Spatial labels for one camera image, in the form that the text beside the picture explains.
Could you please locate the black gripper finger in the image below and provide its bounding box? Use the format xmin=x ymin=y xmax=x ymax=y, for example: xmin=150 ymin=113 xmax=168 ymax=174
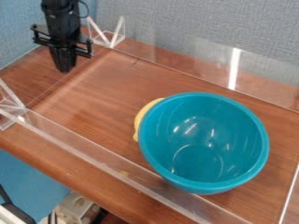
xmin=49 ymin=46 xmax=63 ymax=72
xmin=63 ymin=47 xmax=77 ymax=72

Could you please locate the clear acrylic corner bracket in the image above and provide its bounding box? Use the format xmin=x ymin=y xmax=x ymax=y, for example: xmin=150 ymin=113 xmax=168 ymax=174
xmin=85 ymin=17 xmax=125 ymax=49

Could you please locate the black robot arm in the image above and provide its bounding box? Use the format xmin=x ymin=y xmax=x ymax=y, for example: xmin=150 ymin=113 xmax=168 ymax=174
xmin=30 ymin=0 xmax=93 ymax=73

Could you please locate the black chair part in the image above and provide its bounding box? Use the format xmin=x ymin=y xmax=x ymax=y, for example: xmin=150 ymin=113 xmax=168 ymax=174
xmin=0 ymin=185 xmax=35 ymax=224

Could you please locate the yellow object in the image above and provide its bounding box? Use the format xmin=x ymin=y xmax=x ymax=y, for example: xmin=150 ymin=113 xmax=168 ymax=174
xmin=133 ymin=98 xmax=164 ymax=142

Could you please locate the blue plastic bowl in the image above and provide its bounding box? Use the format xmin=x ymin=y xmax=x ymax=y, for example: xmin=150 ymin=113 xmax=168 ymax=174
xmin=137 ymin=92 xmax=269 ymax=195

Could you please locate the white device under table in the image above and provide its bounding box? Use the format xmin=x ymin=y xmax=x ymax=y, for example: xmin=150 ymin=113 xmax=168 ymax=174
xmin=46 ymin=192 xmax=100 ymax=224

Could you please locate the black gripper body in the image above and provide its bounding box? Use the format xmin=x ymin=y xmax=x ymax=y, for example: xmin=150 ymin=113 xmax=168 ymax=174
xmin=30 ymin=11 xmax=93 ymax=58

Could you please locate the clear acrylic barrier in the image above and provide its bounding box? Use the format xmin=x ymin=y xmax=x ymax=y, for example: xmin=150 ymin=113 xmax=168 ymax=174
xmin=116 ymin=23 xmax=299 ymax=113
xmin=0 ymin=109 xmax=250 ymax=224

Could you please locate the clear acrylic back barrier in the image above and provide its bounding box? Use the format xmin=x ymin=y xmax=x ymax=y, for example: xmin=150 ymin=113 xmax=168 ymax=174
xmin=116 ymin=23 xmax=299 ymax=113

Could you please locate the clear acrylic left bracket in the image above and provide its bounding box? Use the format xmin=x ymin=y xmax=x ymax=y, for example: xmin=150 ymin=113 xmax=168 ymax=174
xmin=0 ymin=79 xmax=26 ymax=131

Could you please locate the clear acrylic front barrier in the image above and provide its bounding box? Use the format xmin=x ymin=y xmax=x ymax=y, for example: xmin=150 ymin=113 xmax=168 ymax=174
xmin=0 ymin=109 xmax=250 ymax=224

